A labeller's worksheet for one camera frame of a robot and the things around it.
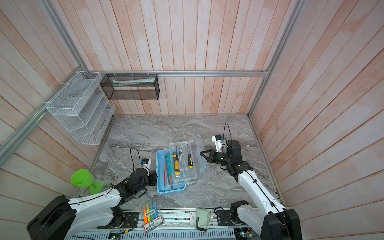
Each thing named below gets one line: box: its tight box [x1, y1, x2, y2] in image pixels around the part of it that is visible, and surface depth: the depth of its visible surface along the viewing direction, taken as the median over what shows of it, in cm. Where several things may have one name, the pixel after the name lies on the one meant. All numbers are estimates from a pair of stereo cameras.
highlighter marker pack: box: [142, 199, 164, 234], surface depth 75 cm
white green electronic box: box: [195, 208, 209, 232], surface depth 70 cm
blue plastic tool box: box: [155, 136, 211, 194], surface depth 80 cm
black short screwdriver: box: [187, 143, 194, 169], surface depth 79 cm
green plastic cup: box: [70, 169, 103, 195], surface depth 75 cm
